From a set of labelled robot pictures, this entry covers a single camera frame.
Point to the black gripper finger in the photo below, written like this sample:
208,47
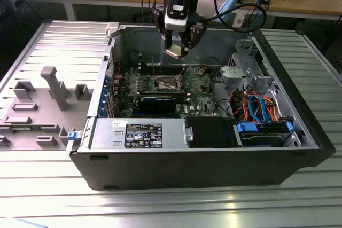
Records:
158,17
197,34

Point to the silver CPU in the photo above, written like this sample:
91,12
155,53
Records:
173,51

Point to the CPU socket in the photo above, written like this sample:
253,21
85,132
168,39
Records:
164,83

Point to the coin battery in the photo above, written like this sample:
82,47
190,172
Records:
201,71

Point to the grey case latch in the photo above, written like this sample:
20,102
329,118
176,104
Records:
112,29

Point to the silver drive cage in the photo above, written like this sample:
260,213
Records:
235,74

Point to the green motherboard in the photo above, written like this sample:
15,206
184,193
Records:
197,89

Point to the small black adapter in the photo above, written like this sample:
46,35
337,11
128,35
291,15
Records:
265,0

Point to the black graphics card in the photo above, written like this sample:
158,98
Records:
157,103

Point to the black drive bay box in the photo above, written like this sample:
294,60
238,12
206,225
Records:
208,132

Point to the hard disk in blue carrier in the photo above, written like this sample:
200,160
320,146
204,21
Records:
262,137

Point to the silver power supply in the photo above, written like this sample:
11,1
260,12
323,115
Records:
107,132

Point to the black PC case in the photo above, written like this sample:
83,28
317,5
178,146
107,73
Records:
187,169

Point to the blue case latch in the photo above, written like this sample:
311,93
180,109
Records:
73,135

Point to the grey parts rack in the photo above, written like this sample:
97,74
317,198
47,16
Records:
40,116

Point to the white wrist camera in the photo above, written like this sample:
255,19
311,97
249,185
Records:
176,14

